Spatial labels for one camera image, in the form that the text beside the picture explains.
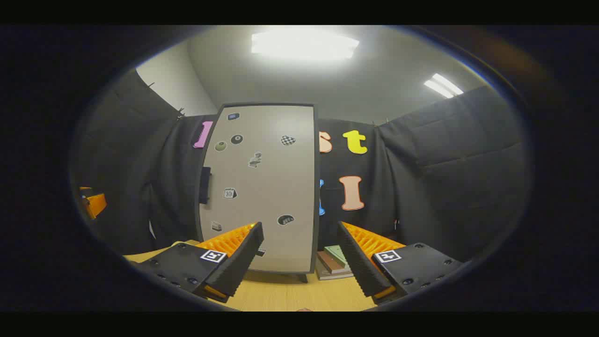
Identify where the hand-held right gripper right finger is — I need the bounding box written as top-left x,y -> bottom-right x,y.
337,221 -> 464,305

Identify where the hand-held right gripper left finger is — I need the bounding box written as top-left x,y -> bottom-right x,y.
132,222 -> 264,303

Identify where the grey cabinet door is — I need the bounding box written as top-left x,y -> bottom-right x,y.
200,105 -> 315,273

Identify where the grey cabinet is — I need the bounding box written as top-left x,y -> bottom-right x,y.
194,102 -> 321,284

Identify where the brown book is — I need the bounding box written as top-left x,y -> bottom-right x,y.
317,250 -> 348,274

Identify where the white book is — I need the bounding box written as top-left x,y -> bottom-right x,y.
315,257 -> 355,280

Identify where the black backdrop cloth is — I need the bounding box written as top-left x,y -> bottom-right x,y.
75,68 -> 532,263

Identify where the narrow ceiling light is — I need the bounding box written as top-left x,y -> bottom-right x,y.
424,73 -> 464,99

